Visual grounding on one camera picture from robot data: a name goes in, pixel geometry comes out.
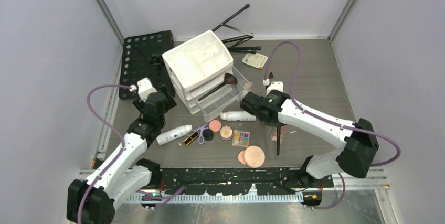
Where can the white plastic drawer organizer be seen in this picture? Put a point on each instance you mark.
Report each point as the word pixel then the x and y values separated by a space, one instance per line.
pixel 198 65

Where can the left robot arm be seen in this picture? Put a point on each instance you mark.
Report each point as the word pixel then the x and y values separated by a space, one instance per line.
pixel 97 198

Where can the black music stand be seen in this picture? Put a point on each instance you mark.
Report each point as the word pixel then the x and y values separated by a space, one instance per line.
pixel 142 54

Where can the white sachet packet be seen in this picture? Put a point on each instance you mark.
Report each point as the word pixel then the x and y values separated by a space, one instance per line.
pixel 255 60

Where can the black round jar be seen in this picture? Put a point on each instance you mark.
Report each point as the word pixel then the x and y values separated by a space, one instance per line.
pixel 208 134

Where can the small white bottle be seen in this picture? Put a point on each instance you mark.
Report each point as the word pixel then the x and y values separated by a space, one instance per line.
pixel 237 116

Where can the nude eyeshadow palette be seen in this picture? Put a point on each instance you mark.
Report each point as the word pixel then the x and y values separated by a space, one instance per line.
pixel 283 132

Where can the large round powder compact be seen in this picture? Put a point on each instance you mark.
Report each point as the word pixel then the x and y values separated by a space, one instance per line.
pixel 254 156

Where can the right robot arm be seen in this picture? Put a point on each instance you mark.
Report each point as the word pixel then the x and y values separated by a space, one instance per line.
pixel 355 146

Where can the black gold lipstick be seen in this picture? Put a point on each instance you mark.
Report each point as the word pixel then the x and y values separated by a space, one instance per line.
pixel 187 141

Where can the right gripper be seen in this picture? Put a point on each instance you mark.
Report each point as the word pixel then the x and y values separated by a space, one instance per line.
pixel 275 124

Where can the purple eyelash curler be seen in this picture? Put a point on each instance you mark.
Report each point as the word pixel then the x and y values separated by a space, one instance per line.
pixel 198 131

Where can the small pink powder puff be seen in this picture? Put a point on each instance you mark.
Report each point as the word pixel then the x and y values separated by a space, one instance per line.
pixel 241 157

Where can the beige powder jar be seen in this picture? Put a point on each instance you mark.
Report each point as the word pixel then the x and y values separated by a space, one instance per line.
pixel 226 133

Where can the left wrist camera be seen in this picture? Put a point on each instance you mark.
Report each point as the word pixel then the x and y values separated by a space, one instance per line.
pixel 144 88

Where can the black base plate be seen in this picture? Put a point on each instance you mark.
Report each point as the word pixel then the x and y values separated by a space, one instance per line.
pixel 229 181

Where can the colorful eyeshadow palette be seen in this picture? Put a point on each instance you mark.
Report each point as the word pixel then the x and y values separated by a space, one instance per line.
pixel 241 138

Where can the large white spray bottle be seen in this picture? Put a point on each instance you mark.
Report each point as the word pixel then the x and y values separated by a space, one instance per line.
pixel 173 134

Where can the black makeup brush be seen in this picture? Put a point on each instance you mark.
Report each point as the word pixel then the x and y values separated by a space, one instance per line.
pixel 229 79
pixel 278 141

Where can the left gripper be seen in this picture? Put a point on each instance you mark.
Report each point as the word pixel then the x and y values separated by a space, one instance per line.
pixel 169 104

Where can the pink round compact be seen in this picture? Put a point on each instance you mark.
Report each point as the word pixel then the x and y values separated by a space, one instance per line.
pixel 215 125

